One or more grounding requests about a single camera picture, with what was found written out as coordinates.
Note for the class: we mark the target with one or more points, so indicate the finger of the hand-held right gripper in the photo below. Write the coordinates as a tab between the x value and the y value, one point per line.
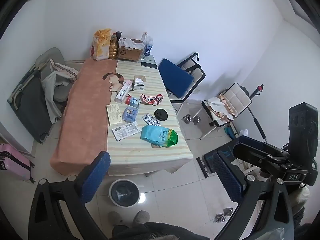
265	146
252	156

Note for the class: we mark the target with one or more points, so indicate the dark bottle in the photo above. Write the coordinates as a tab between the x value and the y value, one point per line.
118	35

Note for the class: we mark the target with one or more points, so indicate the brown cardboard box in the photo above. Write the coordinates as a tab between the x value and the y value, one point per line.
130	53

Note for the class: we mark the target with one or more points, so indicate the black round disc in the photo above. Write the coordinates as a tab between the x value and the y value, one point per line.
160	115

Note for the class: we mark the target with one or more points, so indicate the silver blister pack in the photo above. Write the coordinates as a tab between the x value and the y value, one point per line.
151	120

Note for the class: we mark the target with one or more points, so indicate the orange blanket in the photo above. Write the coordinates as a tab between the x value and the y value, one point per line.
85	120

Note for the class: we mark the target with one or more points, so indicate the black frame cream chair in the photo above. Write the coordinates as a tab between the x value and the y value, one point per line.
237	97

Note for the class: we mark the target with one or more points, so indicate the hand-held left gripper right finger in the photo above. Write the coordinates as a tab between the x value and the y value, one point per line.
227	177

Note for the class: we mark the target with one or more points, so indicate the blue label plastic bottle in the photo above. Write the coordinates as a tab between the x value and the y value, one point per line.
148	48

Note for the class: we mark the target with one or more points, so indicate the red packet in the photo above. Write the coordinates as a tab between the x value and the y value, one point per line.
92	51

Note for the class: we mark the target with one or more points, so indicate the white crumpled paper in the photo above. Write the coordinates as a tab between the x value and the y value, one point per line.
243	133

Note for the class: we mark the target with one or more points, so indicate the grey folding bed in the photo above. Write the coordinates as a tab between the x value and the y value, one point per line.
32	107

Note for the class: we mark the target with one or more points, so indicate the yellow snack bag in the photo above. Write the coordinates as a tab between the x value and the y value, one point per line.
102	45

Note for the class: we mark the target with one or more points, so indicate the blue tissue packet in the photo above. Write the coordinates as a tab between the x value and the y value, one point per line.
130	113

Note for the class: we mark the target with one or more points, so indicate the beige garment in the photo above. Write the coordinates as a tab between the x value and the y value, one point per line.
51	85

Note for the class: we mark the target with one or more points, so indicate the white blue carton box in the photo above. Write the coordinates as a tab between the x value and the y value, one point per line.
122	95

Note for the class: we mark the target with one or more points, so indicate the white crumpled plastic bag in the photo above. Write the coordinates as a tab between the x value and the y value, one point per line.
131	43

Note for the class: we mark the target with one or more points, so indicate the person's dark clothing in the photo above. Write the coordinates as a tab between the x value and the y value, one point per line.
160	231

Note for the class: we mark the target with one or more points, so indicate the striped cream tablecloth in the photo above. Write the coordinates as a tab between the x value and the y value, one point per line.
147	156

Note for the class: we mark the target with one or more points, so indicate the red white snack wrapper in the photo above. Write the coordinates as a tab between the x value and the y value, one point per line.
151	99

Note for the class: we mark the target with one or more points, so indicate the pink box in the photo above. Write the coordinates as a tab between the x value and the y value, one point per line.
127	84

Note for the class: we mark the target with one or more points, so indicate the pale yellow flat box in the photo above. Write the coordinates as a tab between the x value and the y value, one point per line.
114	115

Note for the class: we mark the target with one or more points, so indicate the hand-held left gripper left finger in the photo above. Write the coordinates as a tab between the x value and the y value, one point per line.
96	177

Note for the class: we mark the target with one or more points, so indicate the golden oil bottle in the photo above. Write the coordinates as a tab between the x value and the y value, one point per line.
113	50

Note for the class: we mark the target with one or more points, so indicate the black red exercise machine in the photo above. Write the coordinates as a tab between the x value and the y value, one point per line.
257	122

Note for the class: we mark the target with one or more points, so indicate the white printed paper sheet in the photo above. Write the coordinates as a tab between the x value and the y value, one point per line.
125	130

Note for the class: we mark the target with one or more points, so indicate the black phone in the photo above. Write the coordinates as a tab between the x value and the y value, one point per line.
148	64

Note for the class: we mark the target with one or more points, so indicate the pink suitcase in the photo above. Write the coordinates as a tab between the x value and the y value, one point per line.
13	163

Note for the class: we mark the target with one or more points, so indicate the black blue fitness board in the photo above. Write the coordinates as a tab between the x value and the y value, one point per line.
212	160

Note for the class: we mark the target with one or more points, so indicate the chrome dumbbell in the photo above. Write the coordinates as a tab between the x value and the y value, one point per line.
191	120
222	215

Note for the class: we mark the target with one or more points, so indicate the teal cloth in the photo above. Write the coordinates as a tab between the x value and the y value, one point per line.
229	133

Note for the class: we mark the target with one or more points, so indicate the clear bottle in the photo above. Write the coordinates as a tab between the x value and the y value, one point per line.
144	37

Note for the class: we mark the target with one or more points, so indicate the white round trash bin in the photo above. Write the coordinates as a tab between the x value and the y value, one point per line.
124	193

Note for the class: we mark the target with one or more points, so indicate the blue green rice bag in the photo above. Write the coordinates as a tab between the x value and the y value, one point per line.
157	136

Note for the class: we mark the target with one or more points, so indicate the blue red drink carton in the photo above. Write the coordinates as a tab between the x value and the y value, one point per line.
133	102

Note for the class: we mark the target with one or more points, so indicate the white tissue box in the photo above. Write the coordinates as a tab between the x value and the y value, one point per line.
139	83

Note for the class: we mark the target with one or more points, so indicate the grey fluffy slipper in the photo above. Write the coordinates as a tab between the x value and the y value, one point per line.
141	217
115	217

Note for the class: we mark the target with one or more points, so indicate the blue cushion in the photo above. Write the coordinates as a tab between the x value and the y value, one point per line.
175	77

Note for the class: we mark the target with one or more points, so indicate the blue cushioned chair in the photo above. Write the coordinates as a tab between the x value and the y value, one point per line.
197	76

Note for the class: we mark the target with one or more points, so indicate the person's right forearm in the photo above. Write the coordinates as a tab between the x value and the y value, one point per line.
301	200

